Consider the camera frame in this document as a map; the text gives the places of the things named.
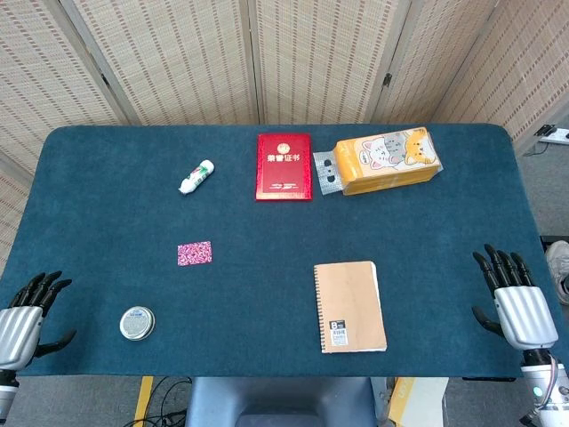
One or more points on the black and silver left hand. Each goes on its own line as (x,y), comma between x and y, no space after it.
(20,327)

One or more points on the black and silver right hand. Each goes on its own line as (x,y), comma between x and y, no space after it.
(524,316)

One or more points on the kraft spiral notebook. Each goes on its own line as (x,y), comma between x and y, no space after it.
(351,307)

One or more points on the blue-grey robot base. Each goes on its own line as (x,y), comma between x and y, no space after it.
(280,400)

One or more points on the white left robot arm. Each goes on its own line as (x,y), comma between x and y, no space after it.
(6,396)

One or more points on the white sneaker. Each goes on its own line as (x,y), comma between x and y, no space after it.
(558,262)

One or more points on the round metal tin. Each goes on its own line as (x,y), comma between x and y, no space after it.
(137,323)

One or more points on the yellow cardboard box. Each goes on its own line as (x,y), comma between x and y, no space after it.
(418,398)

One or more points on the yellow floor tape strip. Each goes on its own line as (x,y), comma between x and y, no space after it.
(144,400)

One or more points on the blue felt table cover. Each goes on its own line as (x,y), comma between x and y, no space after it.
(111,213)

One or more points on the white power strip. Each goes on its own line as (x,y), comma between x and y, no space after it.
(555,134)

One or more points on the pink patterned card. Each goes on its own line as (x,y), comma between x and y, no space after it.
(194,253)

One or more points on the orange cat tissue pack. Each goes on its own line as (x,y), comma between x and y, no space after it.
(387,162)

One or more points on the white glue bottle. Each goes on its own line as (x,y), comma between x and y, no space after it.
(196,177)

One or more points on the red certificate book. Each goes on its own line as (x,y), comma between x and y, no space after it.
(284,166)

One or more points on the woven bamboo folding screen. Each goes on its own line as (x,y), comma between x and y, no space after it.
(178,58)

